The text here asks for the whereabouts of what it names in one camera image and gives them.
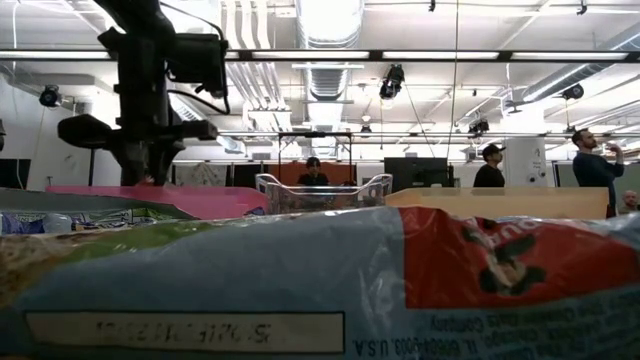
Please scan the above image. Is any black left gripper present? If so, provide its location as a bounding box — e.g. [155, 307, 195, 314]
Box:
[57, 27, 220, 187]

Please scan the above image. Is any dark blue granola bar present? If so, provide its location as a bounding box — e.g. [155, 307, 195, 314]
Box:
[0, 209, 166, 236]

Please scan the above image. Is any pink plastic tray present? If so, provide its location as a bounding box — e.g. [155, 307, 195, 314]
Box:
[45, 185, 271, 220]

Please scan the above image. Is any dark background screen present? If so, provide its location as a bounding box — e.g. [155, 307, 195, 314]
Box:
[0, 158, 32, 190]

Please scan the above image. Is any orange partition panel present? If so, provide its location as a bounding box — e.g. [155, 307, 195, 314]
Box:
[269, 162, 357, 187]

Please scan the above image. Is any person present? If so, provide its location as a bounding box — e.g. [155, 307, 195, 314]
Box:
[572, 128, 626, 220]
[298, 156, 331, 187]
[619, 189, 640, 216]
[473, 143, 511, 189]

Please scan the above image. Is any clear plastic bin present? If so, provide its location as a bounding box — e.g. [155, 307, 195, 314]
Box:
[255, 173, 394, 214]

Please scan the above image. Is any black overhead light bar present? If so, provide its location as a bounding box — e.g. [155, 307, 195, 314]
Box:
[0, 48, 640, 63]

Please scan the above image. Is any black monitor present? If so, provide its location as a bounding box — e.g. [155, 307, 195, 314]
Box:
[383, 157, 455, 194]

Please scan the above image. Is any white pillar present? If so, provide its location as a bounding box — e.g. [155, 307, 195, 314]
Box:
[502, 137, 548, 189]

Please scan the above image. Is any black background rack frame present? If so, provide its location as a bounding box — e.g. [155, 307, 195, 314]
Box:
[83, 130, 169, 187]

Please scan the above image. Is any black left camera cable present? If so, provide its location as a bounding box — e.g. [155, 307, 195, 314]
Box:
[158, 1, 232, 117]

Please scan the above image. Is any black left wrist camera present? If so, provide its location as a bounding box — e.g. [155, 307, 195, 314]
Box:
[167, 32, 230, 99]

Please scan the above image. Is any black background rig frame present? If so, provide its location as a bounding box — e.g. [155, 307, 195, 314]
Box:
[277, 131, 354, 187]

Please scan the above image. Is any silver ventilation duct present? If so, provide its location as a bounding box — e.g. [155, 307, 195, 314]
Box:
[294, 0, 367, 104]

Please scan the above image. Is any thin hanging cable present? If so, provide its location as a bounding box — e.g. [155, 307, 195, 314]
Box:
[444, 0, 460, 162]

